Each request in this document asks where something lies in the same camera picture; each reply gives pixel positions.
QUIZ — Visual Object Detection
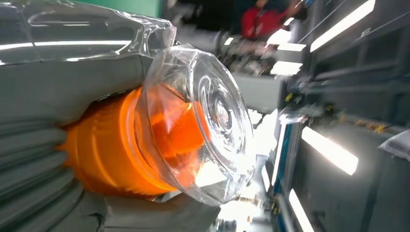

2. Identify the orange plastic bottle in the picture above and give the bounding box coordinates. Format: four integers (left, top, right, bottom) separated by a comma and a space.
58, 43, 258, 207

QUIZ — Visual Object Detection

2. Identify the red bag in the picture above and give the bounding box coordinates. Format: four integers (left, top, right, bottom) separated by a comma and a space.
240, 6, 290, 41

